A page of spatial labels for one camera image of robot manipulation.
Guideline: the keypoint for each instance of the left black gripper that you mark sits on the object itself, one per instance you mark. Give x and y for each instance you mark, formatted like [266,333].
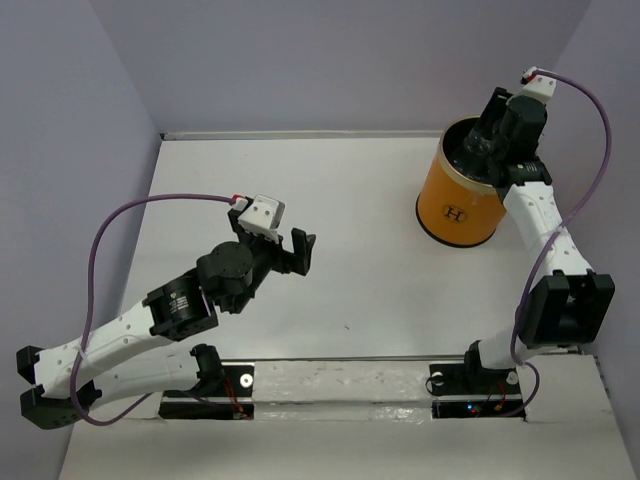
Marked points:
[285,261]

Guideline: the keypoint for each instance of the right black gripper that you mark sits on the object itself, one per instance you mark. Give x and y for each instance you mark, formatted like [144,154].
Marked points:
[495,106]

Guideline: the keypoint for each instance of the clear bottle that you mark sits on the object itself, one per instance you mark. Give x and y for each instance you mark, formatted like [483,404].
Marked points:
[470,158]

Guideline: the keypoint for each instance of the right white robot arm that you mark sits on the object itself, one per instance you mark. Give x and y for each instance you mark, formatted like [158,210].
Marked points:
[565,300]

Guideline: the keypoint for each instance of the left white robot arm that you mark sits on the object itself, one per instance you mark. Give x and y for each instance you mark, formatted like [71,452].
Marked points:
[68,381]

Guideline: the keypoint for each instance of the orange cylindrical bin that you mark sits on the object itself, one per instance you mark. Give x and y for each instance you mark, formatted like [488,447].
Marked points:
[458,205]

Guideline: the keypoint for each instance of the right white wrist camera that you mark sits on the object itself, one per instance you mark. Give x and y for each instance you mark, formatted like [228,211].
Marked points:
[539,87]

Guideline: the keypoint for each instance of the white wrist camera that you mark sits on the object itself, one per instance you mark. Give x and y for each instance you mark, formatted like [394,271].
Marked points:
[539,87]
[263,217]

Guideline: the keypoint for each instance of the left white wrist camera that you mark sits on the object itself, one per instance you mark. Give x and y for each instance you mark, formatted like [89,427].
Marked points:
[263,217]

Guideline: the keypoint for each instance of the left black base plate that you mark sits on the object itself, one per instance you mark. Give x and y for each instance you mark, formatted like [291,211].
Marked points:
[230,400]

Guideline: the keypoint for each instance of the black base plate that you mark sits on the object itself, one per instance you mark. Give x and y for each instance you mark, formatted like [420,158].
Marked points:
[230,400]
[457,394]

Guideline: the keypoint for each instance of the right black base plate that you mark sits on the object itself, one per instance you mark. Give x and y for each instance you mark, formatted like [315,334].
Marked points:
[457,394]

